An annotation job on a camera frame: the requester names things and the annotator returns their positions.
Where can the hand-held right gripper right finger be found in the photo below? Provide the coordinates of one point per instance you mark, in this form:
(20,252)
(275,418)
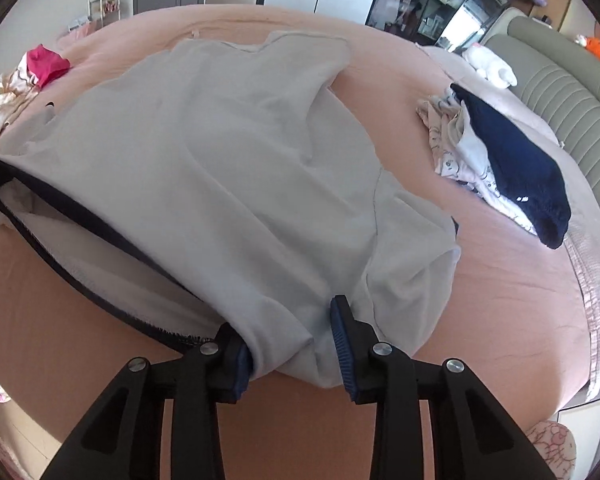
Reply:
(341,345)

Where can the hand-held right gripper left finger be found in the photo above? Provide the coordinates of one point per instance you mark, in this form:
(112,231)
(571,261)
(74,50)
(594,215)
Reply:
(241,375)

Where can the white navy-trimmed sweatshirt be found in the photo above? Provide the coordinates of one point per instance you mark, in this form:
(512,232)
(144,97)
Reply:
(205,160)

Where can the pink garment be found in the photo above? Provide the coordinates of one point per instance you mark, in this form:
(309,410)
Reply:
(45,62)

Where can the bed with pink sheet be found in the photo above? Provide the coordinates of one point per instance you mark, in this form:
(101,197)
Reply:
(480,285)

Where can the white folded garment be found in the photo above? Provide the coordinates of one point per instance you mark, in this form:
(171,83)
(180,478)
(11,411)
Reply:
(470,150)

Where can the pink printed pajamas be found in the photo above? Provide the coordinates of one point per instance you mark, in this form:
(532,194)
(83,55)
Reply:
(555,450)

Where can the cream printed folded garment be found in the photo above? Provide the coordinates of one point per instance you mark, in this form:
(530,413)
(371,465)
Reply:
(432,117)

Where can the white bedside cabinet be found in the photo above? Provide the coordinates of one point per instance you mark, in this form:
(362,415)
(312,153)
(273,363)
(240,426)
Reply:
(580,415)

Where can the navy folded garment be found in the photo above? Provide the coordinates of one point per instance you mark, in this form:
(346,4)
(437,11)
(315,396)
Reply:
(520,170)

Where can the grey padded headboard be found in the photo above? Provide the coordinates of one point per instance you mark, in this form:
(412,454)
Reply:
(565,90)

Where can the small white plush toy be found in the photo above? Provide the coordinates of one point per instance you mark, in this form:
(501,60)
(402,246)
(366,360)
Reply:
(580,40)

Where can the orange plush toy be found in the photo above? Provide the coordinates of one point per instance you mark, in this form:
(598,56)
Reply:
(597,47)

